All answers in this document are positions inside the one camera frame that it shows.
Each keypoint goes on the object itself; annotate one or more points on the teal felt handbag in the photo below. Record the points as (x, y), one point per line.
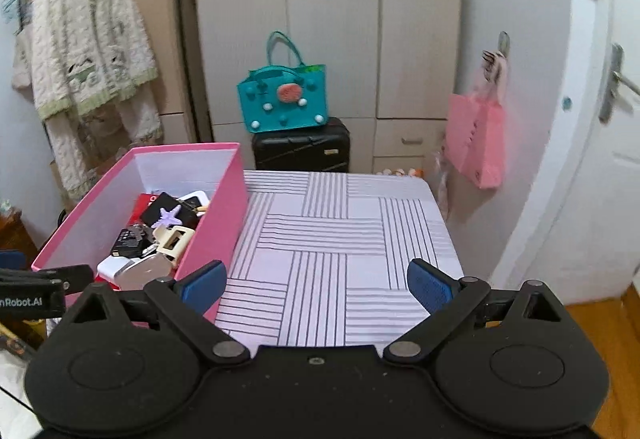
(270, 104)

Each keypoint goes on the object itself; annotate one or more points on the cream cardigan green trim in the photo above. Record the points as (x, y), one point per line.
(85, 34)

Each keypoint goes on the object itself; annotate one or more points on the clear plastic bag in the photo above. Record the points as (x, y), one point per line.
(442, 184)

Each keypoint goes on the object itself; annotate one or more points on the teal round sticker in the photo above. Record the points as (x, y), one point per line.
(566, 103)

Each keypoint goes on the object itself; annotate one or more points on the round beige compact mirror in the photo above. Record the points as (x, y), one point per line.
(145, 271)

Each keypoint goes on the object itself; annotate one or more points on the white wardrobe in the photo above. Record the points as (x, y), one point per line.
(350, 19)

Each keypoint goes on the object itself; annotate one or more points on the black rectangular device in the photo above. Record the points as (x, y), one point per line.
(156, 210)

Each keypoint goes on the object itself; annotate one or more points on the purple starfish hair clip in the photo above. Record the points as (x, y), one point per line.
(169, 217)

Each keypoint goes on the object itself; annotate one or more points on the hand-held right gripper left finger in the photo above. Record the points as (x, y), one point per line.
(205, 286)

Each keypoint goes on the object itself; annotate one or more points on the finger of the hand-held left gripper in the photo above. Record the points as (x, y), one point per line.
(75, 276)
(12, 260)

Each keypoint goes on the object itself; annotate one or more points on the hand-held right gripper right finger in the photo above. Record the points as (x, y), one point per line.
(430, 286)

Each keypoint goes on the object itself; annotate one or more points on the black hard suitcase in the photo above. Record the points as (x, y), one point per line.
(300, 149)

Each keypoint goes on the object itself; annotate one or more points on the beige tall cabinet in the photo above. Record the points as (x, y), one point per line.
(160, 19)

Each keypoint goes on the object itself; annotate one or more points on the pink cardboard box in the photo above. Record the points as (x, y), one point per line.
(220, 219)

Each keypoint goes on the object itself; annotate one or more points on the yellow white gift bag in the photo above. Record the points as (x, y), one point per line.
(400, 172)

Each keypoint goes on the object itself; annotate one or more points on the cream fluffy pants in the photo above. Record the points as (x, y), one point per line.
(65, 149)

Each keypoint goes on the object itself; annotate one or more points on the pink paper bag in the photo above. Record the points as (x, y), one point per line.
(475, 139)

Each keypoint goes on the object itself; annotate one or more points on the white door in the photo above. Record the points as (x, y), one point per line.
(590, 194)

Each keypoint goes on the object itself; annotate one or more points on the cream claw hair clip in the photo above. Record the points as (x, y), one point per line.
(172, 241)

